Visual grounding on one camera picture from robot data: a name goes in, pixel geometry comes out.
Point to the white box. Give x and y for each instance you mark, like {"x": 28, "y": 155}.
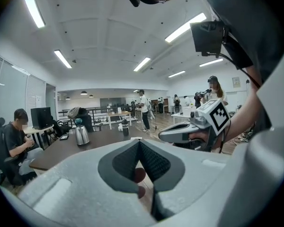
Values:
{"x": 119, "y": 110}

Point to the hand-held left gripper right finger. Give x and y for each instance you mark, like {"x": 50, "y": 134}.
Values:
{"x": 191, "y": 185}

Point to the white paper notice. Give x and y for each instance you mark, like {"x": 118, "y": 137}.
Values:
{"x": 38, "y": 98}

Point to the light wooden desk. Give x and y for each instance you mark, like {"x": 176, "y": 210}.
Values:
{"x": 119, "y": 113}

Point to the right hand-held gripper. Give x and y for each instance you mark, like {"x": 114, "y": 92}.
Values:
{"x": 217, "y": 117}

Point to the white paper sheet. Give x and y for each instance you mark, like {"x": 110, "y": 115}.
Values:
{"x": 136, "y": 138}

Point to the white desk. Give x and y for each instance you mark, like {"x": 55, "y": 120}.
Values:
{"x": 178, "y": 115}

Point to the round light wooden table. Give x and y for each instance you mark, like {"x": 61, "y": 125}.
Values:
{"x": 38, "y": 129}

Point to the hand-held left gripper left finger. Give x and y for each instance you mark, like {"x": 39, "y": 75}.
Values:
{"x": 73, "y": 185}

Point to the white plastic bag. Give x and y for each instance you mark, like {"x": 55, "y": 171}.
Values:
{"x": 120, "y": 127}

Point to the black chest monitor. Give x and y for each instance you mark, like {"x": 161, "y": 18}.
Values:
{"x": 207, "y": 38}

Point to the person's black shirt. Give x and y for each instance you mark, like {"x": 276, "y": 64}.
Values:
{"x": 251, "y": 20}

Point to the dark brown table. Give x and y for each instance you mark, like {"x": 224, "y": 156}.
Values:
{"x": 61, "y": 150}

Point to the black box appliance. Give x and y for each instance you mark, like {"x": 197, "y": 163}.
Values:
{"x": 41, "y": 118}

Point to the stainless steel kettle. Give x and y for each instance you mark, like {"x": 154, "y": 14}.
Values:
{"x": 82, "y": 136}

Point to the person's right hand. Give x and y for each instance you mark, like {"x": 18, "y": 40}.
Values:
{"x": 201, "y": 137}

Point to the ceiling strip light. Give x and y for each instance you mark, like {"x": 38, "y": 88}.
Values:
{"x": 211, "y": 62}
{"x": 62, "y": 58}
{"x": 142, "y": 64}
{"x": 185, "y": 27}
{"x": 176, "y": 74}
{"x": 33, "y": 6}

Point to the white window blinds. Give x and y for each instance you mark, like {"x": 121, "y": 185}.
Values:
{"x": 11, "y": 91}

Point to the black insulated bottle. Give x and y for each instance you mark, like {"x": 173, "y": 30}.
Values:
{"x": 125, "y": 129}

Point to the person's right forearm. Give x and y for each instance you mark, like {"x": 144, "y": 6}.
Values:
{"x": 243, "y": 117}

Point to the grey jacket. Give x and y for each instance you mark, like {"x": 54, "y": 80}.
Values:
{"x": 74, "y": 112}

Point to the wall poster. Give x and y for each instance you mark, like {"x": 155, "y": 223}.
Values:
{"x": 236, "y": 82}

